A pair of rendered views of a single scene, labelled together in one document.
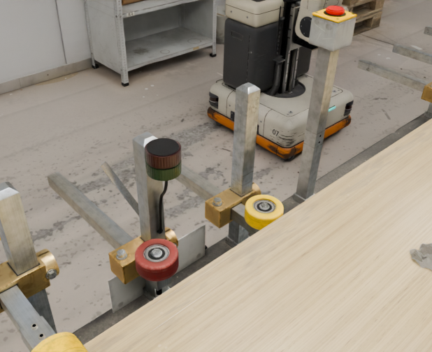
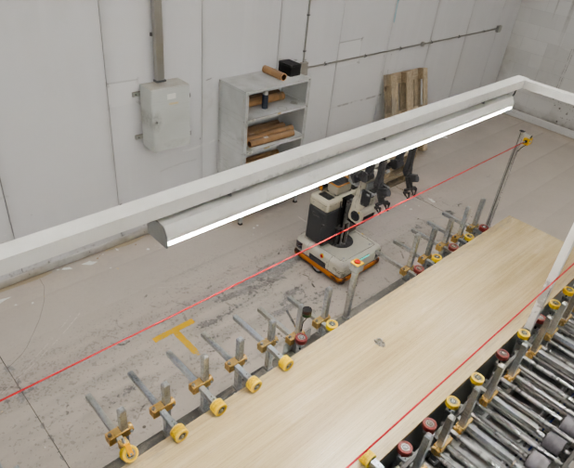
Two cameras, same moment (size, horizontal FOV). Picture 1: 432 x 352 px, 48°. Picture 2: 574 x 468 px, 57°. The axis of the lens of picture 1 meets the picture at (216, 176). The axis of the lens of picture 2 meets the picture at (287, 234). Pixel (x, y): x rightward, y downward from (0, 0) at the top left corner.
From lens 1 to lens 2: 2.60 m
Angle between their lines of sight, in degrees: 3
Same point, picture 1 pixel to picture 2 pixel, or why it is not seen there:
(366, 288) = (359, 349)
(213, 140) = (297, 267)
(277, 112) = (335, 258)
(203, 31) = not seen: hidden behind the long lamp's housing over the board
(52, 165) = (207, 280)
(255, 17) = (327, 208)
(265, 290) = (332, 348)
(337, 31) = (358, 268)
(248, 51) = (321, 224)
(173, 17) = not seen: hidden behind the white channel
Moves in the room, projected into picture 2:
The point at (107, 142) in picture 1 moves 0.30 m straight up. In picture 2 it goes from (236, 266) to (237, 242)
